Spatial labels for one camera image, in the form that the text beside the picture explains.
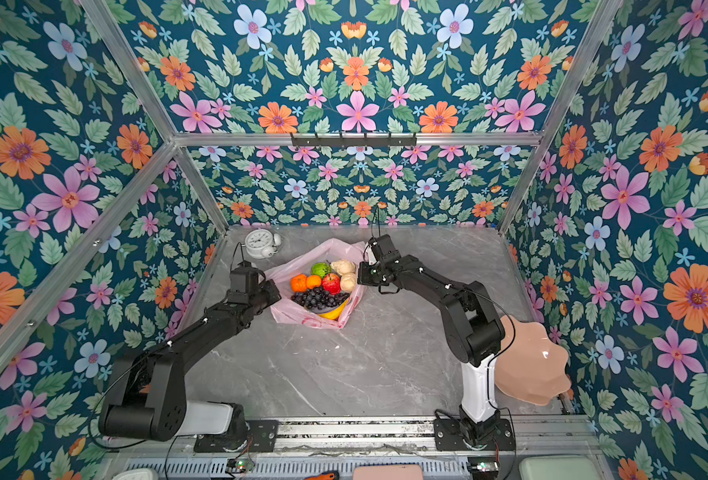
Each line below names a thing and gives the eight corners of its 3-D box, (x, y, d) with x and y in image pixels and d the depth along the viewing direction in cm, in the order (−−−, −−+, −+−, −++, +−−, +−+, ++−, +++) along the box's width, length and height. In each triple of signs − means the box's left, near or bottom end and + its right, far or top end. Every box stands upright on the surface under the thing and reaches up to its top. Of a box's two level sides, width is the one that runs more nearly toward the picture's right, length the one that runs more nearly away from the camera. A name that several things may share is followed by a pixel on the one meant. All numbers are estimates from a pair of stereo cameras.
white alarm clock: (243, 259, 112) (239, 251, 108) (252, 236, 119) (248, 228, 116) (276, 259, 112) (272, 251, 108) (282, 236, 119) (279, 228, 116)
